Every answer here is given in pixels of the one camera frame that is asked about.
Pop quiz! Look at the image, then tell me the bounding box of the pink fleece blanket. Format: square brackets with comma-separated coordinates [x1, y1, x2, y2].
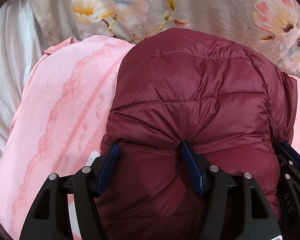
[0, 36, 300, 239]

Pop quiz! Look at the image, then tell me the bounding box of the white satin curtain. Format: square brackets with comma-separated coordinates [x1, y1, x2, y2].
[0, 0, 46, 162]

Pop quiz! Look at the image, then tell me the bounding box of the grey floral duvet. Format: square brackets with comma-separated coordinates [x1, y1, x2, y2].
[29, 0, 300, 78]

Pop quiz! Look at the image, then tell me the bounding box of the maroon quilted puffer jacket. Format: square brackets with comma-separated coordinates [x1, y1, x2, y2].
[96, 29, 298, 239]

